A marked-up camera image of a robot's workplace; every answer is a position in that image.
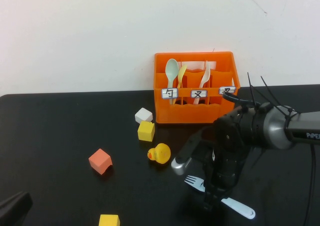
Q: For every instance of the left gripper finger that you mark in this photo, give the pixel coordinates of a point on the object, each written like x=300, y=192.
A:
x=15, y=198
x=15, y=212

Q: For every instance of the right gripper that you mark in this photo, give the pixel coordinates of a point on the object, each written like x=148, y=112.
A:
x=225, y=168

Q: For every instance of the light blue plastic fork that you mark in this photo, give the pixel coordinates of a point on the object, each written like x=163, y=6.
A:
x=240, y=208

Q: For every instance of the pale green plastic spoon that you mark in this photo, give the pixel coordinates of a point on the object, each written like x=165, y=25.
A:
x=172, y=69

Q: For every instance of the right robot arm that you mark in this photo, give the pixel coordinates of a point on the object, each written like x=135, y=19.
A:
x=275, y=130

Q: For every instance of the orange plastic cutlery holder crate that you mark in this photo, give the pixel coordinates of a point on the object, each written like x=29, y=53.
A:
x=195, y=114

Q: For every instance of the yellow rubber duck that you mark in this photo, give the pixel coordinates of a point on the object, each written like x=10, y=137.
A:
x=161, y=153

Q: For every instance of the salmon orange foam cube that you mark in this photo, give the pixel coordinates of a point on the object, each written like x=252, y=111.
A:
x=100, y=161

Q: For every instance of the yellow foam cube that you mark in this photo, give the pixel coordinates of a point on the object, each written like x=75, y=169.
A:
x=108, y=221
x=146, y=132

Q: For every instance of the paper label reading 叉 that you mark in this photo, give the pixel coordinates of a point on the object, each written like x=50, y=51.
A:
x=199, y=93

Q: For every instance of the paper label reading 刀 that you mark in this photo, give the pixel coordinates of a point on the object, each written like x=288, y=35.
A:
x=231, y=88

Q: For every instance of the white foam cube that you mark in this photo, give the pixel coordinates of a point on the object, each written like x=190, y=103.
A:
x=143, y=115

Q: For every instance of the paper label reading 勺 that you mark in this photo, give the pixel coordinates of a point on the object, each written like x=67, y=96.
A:
x=170, y=93

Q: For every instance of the cream white plastic fork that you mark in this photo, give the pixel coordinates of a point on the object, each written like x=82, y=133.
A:
x=205, y=77

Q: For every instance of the yellow plastic spoon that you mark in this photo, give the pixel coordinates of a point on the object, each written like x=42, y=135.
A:
x=182, y=72

